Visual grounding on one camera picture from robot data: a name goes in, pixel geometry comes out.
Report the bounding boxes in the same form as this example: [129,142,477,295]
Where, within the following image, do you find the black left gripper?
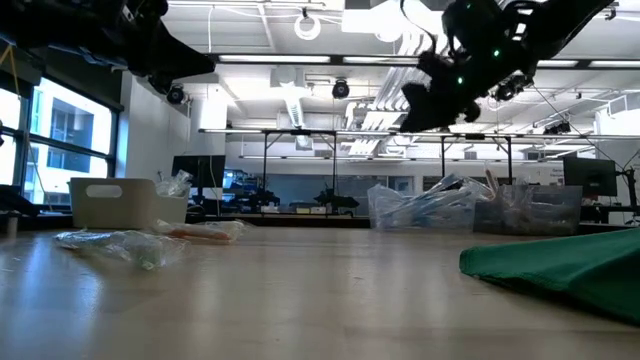
[99,0,217,96]

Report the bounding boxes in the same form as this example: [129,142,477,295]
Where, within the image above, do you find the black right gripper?
[398,0,540,134]

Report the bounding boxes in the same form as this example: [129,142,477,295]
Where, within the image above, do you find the blue toothbrush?
[379,172,489,229]

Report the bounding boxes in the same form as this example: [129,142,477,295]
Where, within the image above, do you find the black monitor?
[563,156,619,197]
[171,154,227,189]

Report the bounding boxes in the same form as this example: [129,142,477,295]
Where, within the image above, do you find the large window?
[0,74,124,206]

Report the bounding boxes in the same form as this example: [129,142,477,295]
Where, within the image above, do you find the frosted white plastic bin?
[68,177,192,231]

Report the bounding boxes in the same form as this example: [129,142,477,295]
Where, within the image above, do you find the smoky grey plastic bin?
[472,184,585,237]

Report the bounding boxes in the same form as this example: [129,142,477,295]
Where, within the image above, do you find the green cloth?
[458,227,640,324]

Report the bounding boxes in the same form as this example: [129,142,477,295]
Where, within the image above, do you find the black overhead rig frame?
[198,128,515,192]

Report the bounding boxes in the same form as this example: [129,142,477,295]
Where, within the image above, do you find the grey air duct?
[269,64,311,129]

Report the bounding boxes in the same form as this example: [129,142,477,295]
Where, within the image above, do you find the white ring light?
[293,12,323,42]

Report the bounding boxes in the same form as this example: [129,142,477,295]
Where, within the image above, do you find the black table frame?
[184,213,640,236]

